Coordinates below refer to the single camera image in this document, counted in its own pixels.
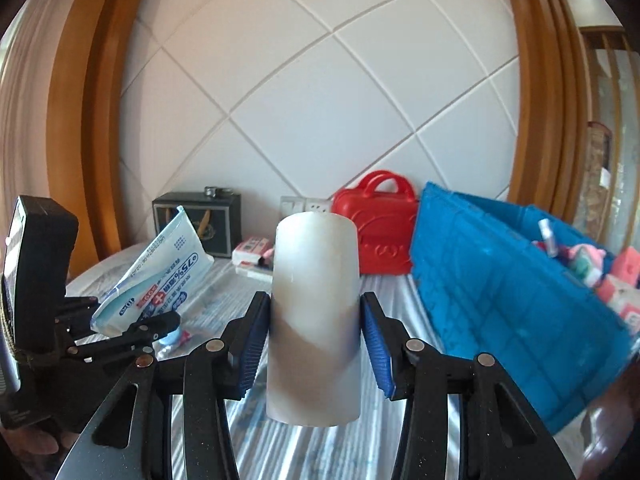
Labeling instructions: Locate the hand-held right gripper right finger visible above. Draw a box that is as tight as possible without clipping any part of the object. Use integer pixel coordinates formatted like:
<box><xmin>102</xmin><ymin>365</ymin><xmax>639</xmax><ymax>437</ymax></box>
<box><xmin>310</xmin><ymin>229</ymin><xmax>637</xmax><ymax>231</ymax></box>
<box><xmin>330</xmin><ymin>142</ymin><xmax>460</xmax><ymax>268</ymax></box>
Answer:
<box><xmin>360</xmin><ymin>291</ymin><xmax>578</xmax><ymax>480</ymax></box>

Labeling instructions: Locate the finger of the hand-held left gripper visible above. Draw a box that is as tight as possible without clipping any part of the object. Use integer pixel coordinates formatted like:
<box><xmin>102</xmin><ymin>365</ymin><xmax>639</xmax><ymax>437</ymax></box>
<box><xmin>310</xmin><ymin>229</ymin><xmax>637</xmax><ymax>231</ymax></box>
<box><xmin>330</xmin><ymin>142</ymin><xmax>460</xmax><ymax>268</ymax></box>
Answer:
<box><xmin>55</xmin><ymin>297</ymin><xmax>102</xmax><ymax>334</ymax></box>
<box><xmin>74</xmin><ymin>310</ymin><xmax>182</xmax><ymax>362</ymax></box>

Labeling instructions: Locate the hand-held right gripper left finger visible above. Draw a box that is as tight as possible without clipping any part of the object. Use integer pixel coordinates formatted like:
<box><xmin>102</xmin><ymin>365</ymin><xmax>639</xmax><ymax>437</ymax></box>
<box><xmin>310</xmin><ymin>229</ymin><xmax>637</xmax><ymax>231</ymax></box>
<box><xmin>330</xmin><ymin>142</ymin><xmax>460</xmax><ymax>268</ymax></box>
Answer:
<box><xmin>55</xmin><ymin>290</ymin><xmax>272</xmax><ymax>480</ymax></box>

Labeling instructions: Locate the white blue wipes packet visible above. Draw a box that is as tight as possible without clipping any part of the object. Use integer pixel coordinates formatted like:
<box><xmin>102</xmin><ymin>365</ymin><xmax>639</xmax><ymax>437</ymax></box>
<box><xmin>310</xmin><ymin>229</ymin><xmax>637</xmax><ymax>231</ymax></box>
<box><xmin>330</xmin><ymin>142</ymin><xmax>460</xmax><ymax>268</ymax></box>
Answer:
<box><xmin>91</xmin><ymin>206</ymin><xmax>215</xmax><ymax>336</ymax></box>

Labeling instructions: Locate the white cylindrical bottle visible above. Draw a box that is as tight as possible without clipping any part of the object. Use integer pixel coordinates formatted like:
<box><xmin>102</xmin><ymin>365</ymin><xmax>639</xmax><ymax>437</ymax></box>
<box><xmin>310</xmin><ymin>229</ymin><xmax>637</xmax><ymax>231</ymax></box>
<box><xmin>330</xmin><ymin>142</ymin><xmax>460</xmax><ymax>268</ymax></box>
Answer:
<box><xmin>265</xmin><ymin>212</ymin><xmax>362</xmax><ymax>427</ymax></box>

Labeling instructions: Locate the blue plastic storage crate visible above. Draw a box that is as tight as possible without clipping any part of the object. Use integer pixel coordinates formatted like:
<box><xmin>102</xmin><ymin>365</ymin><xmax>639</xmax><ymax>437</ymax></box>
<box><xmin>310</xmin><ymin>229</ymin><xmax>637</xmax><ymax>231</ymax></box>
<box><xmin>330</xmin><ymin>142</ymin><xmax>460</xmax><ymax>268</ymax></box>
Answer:
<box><xmin>410</xmin><ymin>181</ymin><xmax>640</xmax><ymax>436</ymax></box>

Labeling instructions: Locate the grey striped desktop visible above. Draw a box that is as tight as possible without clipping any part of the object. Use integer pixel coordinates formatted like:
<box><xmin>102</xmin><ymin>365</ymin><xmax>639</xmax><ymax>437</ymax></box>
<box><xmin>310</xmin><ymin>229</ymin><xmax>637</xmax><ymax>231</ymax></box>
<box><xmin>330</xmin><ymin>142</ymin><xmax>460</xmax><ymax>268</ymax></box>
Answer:
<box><xmin>65</xmin><ymin>242</ymin><xmax>601</xmax><ymax>480</ymax></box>

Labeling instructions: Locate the person's left hand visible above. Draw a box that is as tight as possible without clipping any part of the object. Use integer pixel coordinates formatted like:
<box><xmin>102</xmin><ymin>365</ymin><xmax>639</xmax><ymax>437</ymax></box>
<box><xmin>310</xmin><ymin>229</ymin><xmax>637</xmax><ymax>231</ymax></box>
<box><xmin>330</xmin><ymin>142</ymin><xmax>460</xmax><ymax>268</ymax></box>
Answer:
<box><xmin>4</xmin><ymin>426</ymin><xmax>77</xmax><ymax>457</ymax></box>

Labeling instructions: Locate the small red white packet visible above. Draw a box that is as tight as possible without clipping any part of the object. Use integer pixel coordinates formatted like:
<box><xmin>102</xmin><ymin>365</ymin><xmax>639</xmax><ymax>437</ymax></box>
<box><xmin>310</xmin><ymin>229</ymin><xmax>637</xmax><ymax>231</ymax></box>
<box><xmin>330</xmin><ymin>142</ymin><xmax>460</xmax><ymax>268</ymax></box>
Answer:
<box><xmin>155</xmin><ymin>327</ymin><xmax>193</xmax><ymax>357</ymax></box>

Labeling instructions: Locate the pink white small box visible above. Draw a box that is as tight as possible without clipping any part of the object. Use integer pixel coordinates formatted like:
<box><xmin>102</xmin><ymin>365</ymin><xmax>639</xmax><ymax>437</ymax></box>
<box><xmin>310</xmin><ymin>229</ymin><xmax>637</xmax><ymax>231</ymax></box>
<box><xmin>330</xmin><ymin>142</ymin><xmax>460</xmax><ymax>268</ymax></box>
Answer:
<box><xmin>232</xmin><ymin>234</ymin><xmax>276</xmax><ymax>267</ymax></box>

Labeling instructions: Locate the red plastic carry case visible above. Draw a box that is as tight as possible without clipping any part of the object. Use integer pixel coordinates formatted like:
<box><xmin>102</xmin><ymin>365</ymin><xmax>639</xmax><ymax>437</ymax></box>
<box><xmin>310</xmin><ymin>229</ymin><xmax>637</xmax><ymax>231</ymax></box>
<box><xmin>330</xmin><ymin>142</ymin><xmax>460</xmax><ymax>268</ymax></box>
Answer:
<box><xmin>331</xmin><ymin>170</ymin><xmax>420</xmax><ymax>276</ymax></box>

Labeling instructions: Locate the black gift box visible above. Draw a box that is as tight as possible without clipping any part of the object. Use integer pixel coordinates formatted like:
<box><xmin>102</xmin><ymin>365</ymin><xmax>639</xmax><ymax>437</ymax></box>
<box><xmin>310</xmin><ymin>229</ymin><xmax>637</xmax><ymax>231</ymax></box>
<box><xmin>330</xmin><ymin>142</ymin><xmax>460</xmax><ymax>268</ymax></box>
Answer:
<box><xmin>152</xmin><ymin>191</ymin><xmax>242</xmax><ymax>259</ymax></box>

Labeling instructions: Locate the white tube with pink cap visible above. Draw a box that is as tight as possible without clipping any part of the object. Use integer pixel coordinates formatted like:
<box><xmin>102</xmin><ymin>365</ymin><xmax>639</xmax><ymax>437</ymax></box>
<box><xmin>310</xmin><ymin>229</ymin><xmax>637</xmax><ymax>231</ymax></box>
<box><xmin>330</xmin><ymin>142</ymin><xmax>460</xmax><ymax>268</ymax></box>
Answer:
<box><xmin>537</xmin><ymin>218</ymin><xmax>562</xmax><ymax>259</ymax></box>

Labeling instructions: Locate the pink sponge block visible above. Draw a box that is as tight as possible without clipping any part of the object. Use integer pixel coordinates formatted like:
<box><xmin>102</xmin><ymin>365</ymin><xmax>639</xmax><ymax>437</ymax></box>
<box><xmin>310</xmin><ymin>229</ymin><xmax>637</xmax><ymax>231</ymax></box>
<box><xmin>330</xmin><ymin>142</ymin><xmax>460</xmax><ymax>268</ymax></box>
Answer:
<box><xmin>611</xmin><ymin>249</ymin><xmax>640</xmax><ymax>288</ymax></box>

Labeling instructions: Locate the patterned rolled carpet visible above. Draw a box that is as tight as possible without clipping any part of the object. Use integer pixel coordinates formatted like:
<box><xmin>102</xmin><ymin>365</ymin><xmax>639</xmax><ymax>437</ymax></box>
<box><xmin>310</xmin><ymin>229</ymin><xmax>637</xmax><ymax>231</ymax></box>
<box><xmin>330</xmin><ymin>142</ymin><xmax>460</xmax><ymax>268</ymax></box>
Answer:
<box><xmin>575</xmin><ymin>121</ymin><xmax>615</xmax><ymax>233</ymax></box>

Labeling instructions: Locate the wooden slat partition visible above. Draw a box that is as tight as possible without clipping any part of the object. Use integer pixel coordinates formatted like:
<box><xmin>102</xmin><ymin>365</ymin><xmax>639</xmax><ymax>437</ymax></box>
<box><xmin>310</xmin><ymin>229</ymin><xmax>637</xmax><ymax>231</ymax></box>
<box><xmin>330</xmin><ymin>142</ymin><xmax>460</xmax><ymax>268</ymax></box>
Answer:
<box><xmin>500</xmin><ymin>0</ymin><xmax>592</xmax><ymax>207</ymax></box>

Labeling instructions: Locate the frosted patterned glass panel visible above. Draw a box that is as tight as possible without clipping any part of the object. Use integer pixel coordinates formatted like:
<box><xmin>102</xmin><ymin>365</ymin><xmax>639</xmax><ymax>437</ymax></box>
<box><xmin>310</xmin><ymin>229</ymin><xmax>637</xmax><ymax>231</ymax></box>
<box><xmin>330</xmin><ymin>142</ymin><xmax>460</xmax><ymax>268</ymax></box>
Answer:
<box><xmin>592</xmin><ymin>35</ymin><xmax>640</xmax><ymax>252</ymax></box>

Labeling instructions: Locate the white wall switch socket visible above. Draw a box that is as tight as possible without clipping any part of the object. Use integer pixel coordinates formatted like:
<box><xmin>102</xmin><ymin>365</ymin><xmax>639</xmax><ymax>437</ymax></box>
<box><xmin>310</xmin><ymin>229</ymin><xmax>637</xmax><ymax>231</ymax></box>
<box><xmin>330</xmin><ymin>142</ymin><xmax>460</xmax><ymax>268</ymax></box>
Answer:
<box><xmin>279</xmin><ymin>195</ymin><xmax>335</xmax><ymax>217</ymax></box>

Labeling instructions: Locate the wooden wall trim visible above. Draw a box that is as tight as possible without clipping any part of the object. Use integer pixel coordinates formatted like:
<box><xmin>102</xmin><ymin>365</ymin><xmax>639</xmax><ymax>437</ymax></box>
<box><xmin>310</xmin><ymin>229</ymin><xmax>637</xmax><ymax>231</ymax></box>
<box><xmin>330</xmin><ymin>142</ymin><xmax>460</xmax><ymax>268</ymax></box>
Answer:
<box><xmin>45</xmin><ymin>0</ymin><xmax>167</xmax><ymax>267</ymax></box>

